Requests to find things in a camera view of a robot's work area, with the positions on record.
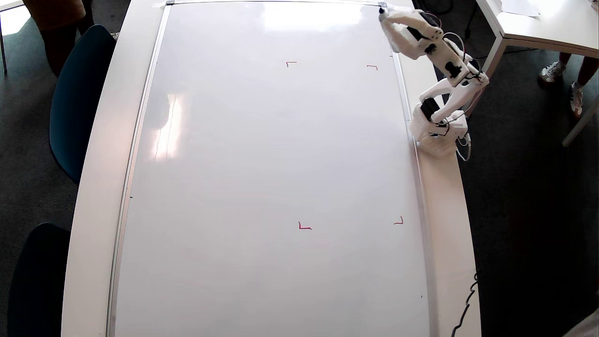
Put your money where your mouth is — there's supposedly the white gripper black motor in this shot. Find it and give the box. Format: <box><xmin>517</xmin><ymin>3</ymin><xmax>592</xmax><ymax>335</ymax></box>
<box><xmin>383</xmin><ymin>9</ymin><xmax>444</xmax><ymax>59</ymax></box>

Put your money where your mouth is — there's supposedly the black floor power cable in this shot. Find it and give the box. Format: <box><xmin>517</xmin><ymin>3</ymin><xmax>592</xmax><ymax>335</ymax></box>
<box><xmin>421</xmin><ymin>0</ymin><xmax>539</xmax><ymax>61</ymax></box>

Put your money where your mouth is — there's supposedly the white sneaker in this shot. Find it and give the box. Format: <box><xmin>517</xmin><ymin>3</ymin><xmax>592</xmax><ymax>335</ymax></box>
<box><xmin>570</xmin><ymin>81</ymin><xmax>585</xmax><ymax>118</ymax></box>
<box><xmin>538</xmin><ymin>61</ymin><xmax>567</xmax><ymax>86</ymax></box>

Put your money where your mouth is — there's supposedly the black coiled cable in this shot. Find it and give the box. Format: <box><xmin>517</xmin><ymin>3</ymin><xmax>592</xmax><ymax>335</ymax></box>
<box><xmin>451</xmin><ymin>271</ymin><xmax>479</xmax><ymax>337</ymax></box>

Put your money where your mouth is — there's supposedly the dark blue chair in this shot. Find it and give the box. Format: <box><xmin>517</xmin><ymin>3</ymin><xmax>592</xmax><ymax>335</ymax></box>
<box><xmin>7</xmin><ymin>222</ymin><xmax>72</xmax><ymax>337</ymax></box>
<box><xmin>49</xmin><ymin>24</ymin><xmax>117</xmax><ymax>185</ymax></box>

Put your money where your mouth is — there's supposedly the white side table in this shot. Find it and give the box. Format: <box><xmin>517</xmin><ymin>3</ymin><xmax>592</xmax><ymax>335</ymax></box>
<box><xmin>461</xmin><ymin>0</ymin><xmax>599</xmax><ymax>148</ymax></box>

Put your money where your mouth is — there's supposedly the large whiteboard with metal frame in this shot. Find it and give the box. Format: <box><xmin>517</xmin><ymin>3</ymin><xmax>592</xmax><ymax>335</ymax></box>
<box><xmin>107</xmin><ymin>0</ymin><xmax>439</xmax><ymax>337</ymax></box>

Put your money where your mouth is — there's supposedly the white desk with metal legs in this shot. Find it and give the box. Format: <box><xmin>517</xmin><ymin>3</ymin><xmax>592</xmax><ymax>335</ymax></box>
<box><xmin>0</xmin><ymin>0</ymin><xmax>26</xmax><ymax>75</ymax></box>

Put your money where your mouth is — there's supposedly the person in brown clothes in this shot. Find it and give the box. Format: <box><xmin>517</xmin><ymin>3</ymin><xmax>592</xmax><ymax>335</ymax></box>
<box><xmin>22</xmin><ymin>0</ymin><xmax>95</xmax><ymax>78</ymax></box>

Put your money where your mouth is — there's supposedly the white cable loop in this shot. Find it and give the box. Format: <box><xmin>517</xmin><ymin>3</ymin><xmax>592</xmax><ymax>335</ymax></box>
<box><xmin>456</xmin><ymin>132</ymin><xmax>473</xmax><ymax>162</ymax></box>

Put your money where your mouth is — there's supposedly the white robot arm with base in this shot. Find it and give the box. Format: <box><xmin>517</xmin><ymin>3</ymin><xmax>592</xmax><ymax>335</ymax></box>
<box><xmin>409</xmin><ymin>35</ymin><xmax>490</xmax><ymax>158</ymax></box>

